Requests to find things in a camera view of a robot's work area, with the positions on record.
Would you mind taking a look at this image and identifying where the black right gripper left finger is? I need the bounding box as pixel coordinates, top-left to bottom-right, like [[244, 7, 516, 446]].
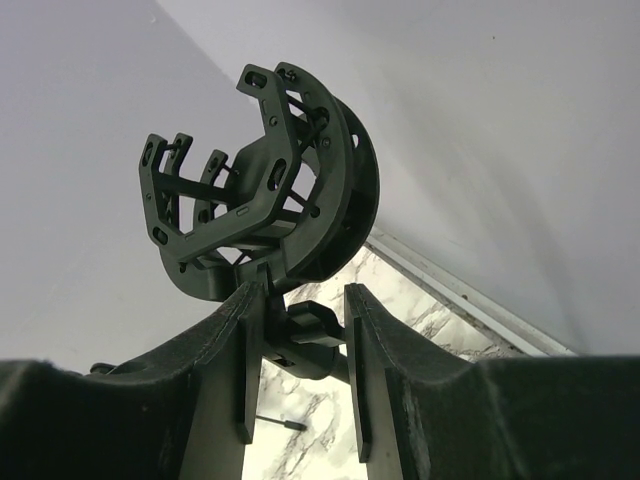
[[1, 283, 265, 479]]

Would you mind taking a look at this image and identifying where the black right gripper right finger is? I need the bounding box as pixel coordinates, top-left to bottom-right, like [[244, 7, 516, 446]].
[[344, 284, 639, 479]]

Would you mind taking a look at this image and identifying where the black stand with shock mount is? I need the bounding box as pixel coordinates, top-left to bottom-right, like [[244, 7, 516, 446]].
[[139, 62, 380, 381]]

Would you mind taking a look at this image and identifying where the black tripod stand shock mount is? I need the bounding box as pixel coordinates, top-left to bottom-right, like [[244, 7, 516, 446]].
[[256, 415, 307, 432]]

